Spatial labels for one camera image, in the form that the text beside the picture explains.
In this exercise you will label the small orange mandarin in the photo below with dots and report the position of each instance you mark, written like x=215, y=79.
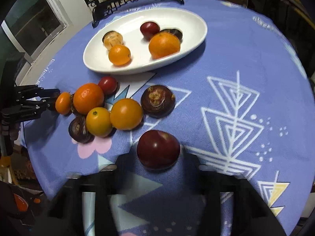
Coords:
x=63, y=103

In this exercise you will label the dark water chestnut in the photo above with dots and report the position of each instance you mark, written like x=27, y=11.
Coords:
x=78, y=130
x=174, y=31
x=158, y=101

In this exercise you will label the large orange mandarin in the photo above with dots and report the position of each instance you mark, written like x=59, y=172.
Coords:
x=87, y=97

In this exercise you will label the yellow tomato with stem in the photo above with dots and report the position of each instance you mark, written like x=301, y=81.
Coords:
x=98, y=122

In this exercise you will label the small red tomato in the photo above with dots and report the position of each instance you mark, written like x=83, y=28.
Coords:
x=108, y=84

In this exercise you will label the orange yellow tomato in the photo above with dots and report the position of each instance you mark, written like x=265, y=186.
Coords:
x=126, y=114

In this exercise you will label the peeled orange mandarin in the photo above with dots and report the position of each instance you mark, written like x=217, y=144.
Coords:
x=112, y=38

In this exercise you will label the orange mandarin bottom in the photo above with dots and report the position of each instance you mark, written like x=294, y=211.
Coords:
x=163, y=44

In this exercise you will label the dark water chestnut front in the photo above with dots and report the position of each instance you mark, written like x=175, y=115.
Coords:
x=174, y=31

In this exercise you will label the white round plate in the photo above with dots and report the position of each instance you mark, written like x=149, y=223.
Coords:
x=145, y=40

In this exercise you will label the blue patterned tablecloth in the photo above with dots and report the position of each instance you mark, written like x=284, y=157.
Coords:
x=244, y=106

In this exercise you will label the black panel behind table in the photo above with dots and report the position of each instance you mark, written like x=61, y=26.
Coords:
x=289, y=19

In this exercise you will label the window with white frame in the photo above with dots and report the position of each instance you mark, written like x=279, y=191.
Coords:
x=30, y=26

